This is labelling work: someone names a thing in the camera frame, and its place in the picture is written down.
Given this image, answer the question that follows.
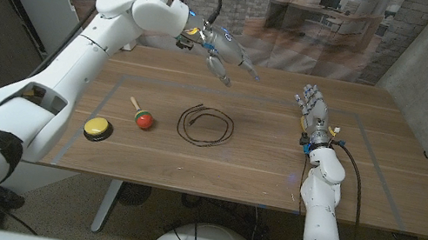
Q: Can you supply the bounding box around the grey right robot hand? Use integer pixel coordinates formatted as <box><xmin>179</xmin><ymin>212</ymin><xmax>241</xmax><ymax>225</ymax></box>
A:
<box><xmin>285</xmin><ymin>81</ymin><xmax>340</xmax><ymax>148</ymax></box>

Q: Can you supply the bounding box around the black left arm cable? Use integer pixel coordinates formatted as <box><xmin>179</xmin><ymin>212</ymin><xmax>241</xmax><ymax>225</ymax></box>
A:
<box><xmin>29</xmin><ymin>0</ymin><xmax>224</xmax><ymax>109</ymax></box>

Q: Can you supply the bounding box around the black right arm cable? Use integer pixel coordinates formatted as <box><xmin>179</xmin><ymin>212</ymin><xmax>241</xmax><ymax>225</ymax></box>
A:
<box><xmin>316</xmin><ymin>140</ymin><xmax>378</xmax><ymax>240</ymax></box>

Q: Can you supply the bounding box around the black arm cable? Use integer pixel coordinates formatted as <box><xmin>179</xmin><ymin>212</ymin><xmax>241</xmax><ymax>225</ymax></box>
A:
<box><xmin>316</xmin><ymin>140</ymin><xmax>378</xmax><ymax>240</ymax></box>
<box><xmin>29</xmin><ymin>0</ymin><xmax>224</xmax><ymax>109</ymax></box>

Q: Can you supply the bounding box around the red green wooden maraca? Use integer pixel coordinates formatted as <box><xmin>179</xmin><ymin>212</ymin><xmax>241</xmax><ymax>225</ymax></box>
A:
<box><xmin>124</xmin><ymin>96</ymin><xmax>158</xmax><ymax>132</ymax></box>

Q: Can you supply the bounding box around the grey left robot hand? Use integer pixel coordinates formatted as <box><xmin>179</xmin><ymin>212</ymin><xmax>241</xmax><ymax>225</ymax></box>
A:
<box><xmin>172</xmin><ymin>10</ymin><xmax>270</xmax><ymax>93</ymax></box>

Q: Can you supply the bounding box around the grey table leg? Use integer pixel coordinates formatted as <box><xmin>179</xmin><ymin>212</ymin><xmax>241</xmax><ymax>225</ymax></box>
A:
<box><xmin>90</xmin><ymin>177</ymin><xmax>124</xmax><ymax>237</ymax></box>

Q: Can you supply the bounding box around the black round fan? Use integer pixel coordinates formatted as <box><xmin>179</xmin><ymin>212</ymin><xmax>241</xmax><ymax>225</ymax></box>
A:
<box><xmin>115</xmin><ymin>181</ymin><xmax>153</xmax><ymax>210</ymax></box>

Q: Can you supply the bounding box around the black USB cable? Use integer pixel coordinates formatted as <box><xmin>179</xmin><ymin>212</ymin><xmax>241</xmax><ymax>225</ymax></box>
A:
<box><xmin>173</xmin><ymin>99</ymin><xmax>238</xmax><ymax>153</ymax></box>

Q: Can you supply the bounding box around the printed office backdrop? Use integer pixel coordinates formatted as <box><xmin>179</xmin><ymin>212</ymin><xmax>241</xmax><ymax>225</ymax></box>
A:
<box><xmin>30</xmin><ymin>0</ymin><xmax>428</xmax><ymax>97</ymax></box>

